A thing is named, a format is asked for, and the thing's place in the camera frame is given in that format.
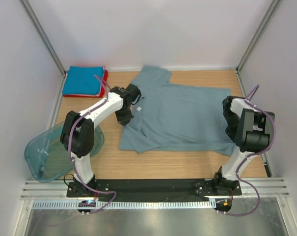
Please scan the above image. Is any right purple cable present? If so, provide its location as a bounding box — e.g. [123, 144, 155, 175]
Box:
[216, 84, 276, 217]

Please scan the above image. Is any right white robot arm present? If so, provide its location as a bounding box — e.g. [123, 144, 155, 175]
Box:
[212, 96, 276, 195]

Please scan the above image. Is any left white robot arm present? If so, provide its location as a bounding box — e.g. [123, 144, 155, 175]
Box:
[60, 84, 141, 197]

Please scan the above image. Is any purple cable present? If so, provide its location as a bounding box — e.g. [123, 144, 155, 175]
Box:
[67, 74, 117, 214]
[216, 84, 276, 217]

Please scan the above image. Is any aluminium frame post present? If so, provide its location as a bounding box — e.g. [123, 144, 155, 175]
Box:
[236, 0, 282, 74]
[18, 0, 66, 77]

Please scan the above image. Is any folded red t shirt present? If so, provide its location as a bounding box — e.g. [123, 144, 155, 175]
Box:
[62, 69, 109, 98]

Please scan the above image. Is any right aluminium frame post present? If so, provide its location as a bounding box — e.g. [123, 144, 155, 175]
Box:
[236, 0, 282, 74]

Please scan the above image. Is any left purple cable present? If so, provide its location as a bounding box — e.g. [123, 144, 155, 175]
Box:
[67, 74, 117, 214]

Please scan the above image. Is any aluminium extrusion rail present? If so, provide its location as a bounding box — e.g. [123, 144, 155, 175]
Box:
[21, 177, 290, 200]

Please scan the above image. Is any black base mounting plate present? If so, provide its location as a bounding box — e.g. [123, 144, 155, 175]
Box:
[66, 178, 243, 203]

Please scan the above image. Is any slotted grey cable duct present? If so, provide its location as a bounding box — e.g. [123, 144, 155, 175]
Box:
[31, 199, 216, 210]

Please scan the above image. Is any translucent teal plastic basket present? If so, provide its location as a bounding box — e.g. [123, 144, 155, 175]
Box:
[25, 122, 105, 184]

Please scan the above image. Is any left aluminium frame post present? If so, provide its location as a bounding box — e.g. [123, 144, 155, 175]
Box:
[18, 0, 66, 77]

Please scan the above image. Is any grey-blue t shirt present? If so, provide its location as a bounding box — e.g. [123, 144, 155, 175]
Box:
[119, 66, 235, 156]

